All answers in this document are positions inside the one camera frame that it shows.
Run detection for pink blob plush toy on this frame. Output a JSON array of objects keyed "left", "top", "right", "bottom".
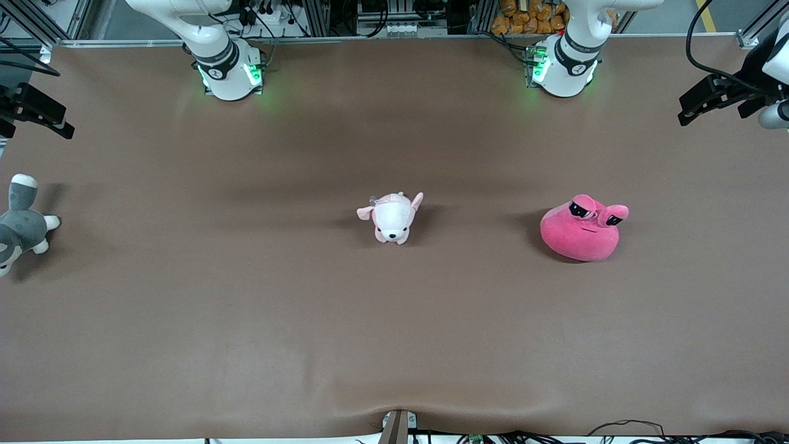
[{"left": 540, "top": 194, "right": 630, "bottom": 263}]

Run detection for grey white husky plush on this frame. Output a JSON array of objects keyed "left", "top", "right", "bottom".
[{"left": 0, "top": 174, "right": 62, "bottom": 278}]

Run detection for orange packaged snacks pile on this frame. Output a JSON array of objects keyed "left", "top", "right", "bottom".
[{"left": 491, "top": 0, "right": 569, "bottom": 35}]

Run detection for white power strip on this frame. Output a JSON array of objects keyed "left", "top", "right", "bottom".
[{"left": 385, "top": 22, "right": 449, "bottom": 38}]

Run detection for white pink dog plush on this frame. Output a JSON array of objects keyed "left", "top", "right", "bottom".
[{"left": 356, "top": 192, "right": 425, "bottom": 245}]

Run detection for brown table cover mat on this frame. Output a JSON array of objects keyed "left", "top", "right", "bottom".
[{"left": 0, "top": 37, "right": 789, "bottom": 442}]

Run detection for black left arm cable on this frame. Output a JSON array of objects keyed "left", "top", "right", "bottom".
[{"left": 685, "top": 0, "right": 765, "bottom": 82}]

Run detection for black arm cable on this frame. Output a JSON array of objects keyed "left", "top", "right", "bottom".
[
  {"left": 685, "top": 0, "right": 765, "bottom": 82},
  {"left": 0, "top": 37, "right": 61, "bottom": 78}
]

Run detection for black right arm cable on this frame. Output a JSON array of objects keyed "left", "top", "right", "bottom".
[{"left": 0, "top": 37, "right": 61, "bottom": 78}]

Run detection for aluminium frame posts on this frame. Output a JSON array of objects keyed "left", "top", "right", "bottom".
[{"left": 0, "top": 0, "right": 93, "bottom": 45}]

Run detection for aluminium table edge rail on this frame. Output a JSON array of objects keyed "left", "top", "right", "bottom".
[{"left": 52, "top": 34, "right": 740, "bottom": 48}]

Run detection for black floor cable bundle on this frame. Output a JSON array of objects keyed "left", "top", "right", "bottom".
[{"left": 586, "top": 419, "right": 789, "bottom": 444}]

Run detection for brown camera mount post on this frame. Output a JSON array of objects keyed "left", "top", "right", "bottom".
[{"left": 378, "top": 409, "right": 418, "bottom": 444}]

